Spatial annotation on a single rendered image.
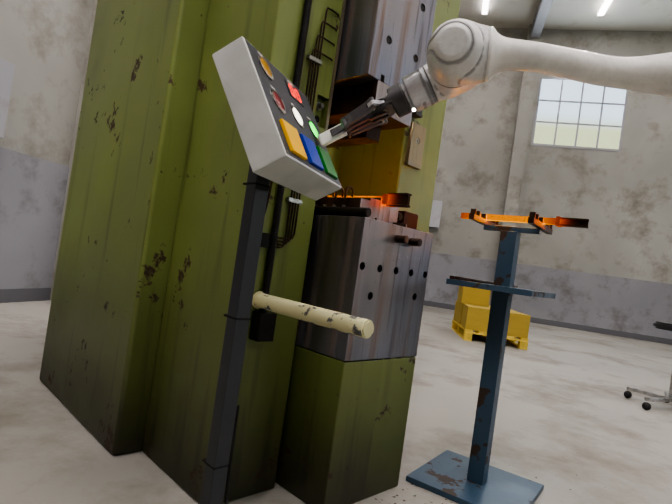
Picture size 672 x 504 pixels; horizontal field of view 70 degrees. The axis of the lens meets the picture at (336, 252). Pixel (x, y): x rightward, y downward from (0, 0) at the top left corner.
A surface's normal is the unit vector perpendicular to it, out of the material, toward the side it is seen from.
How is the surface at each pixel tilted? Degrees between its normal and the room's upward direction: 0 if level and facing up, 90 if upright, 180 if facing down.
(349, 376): 90
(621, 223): 90
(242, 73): 90
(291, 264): 90
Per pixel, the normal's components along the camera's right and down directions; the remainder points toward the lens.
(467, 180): -0.24, -0.05
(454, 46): -0.40, 0.11
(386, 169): -0.69, -0.11
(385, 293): 0.70, 0.09
